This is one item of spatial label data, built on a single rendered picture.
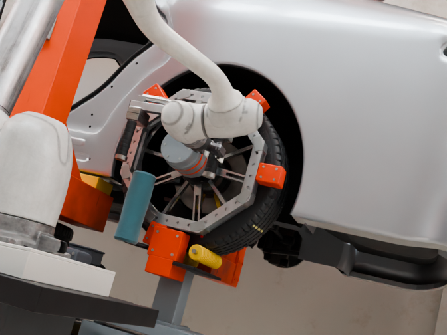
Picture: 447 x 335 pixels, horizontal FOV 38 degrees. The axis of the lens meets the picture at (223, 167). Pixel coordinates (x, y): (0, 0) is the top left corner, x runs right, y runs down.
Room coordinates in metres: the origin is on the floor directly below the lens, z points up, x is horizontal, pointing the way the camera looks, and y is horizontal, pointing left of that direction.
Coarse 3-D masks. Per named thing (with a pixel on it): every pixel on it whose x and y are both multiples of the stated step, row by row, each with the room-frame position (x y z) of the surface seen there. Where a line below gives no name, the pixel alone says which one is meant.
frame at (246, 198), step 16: (176, 96) 2.47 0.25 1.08; (192, 96) 2.44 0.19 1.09; (208, 96) 2.42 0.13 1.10; (144, 128) 2.52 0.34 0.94; (144, 144) 2.55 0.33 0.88; (256, 144) 2.34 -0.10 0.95; (128, 160) 2.51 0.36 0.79; (256, 160) 2.33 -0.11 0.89; (128, 176) 2.50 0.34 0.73; (224, 208) 2.36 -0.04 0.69; (240, 208) 2.38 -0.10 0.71; (176, 224) 2.42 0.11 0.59; (192, 224) 2.39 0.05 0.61; (208, 224) 2.37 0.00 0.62
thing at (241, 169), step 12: (228, 144) 2.65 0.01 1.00; (240, 156) 2.63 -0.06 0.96; (228, 168) 2.64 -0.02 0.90; (240, 168) 2.62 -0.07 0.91; (228, 180) 2.63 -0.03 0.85; (192, 192) 2.68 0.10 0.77; (204, 192) 2.65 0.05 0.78; (228, 192) 2.63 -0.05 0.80; (240, 192) 2.61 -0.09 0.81; (192, 204) 2.68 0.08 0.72; (204, 204) 2.66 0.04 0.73
